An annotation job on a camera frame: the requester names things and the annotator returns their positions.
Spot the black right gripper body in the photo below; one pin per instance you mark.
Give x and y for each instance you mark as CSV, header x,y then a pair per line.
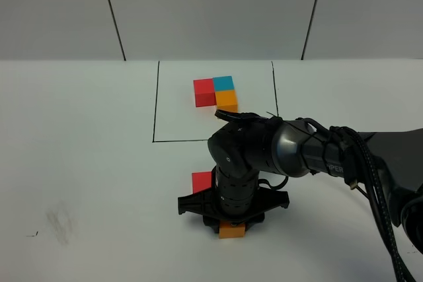
x,y
233,200

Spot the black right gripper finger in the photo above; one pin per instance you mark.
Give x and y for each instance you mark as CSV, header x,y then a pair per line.
x,y
211,223
254,221

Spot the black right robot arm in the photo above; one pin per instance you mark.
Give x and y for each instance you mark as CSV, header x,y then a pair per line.
x,y
388,164

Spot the orange template cube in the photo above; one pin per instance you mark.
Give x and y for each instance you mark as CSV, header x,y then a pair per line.
x,y
226,100

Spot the red template cube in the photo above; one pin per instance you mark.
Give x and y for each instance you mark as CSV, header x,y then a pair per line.
x,y
204,92

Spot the blue template cube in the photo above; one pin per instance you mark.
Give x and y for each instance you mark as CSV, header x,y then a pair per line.
x,y
223,83

